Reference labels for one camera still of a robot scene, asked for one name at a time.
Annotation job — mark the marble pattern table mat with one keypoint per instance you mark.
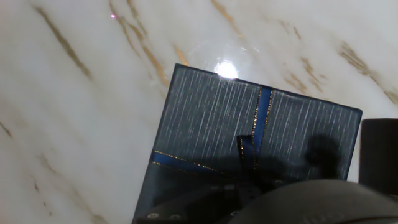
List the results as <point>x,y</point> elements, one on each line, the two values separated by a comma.
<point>77,109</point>

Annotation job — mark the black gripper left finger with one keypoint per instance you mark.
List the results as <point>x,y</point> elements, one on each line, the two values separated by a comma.
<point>192,208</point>

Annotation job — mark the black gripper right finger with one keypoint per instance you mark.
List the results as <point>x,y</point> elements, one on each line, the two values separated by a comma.
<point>255,186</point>

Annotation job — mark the dark blue ribboned box lid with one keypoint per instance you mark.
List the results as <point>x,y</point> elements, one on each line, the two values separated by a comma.
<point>211,118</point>

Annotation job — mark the dark blue gift box base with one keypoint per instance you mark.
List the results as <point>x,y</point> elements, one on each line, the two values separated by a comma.
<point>379,155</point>

